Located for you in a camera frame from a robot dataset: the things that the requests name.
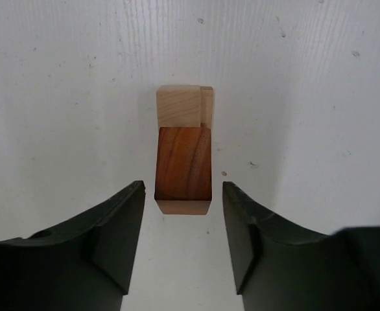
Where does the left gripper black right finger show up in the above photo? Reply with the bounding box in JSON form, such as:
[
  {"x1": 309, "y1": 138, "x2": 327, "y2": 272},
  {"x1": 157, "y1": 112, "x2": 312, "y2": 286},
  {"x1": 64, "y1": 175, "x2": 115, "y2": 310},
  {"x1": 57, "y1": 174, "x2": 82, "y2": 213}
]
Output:
[{"x1": 222, "y1": 181, "x2": 380, "y2": 310}]

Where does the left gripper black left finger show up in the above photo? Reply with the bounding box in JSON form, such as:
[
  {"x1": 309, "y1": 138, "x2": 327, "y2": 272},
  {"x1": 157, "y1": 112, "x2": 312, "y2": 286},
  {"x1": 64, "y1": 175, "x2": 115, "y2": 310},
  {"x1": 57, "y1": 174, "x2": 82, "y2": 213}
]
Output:
[{"x1": 0, "y1": 181, "x2": 145, "y2": 310}]

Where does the red-brown wood triangle block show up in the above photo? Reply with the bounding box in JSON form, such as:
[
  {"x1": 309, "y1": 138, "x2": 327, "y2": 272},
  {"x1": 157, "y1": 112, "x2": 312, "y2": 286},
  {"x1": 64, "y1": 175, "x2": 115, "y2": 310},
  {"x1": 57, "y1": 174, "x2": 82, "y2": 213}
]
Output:
[{"x1": 154, "y1": 127, "x2": 212, "y2": 201}]

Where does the light wood cube block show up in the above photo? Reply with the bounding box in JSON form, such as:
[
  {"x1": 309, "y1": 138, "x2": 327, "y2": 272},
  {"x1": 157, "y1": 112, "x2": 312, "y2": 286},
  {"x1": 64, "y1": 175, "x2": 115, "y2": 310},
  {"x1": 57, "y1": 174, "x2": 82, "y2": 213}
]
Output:
[{"x1": 156, "y1": 85, "x2": 201, "y2": 128}]

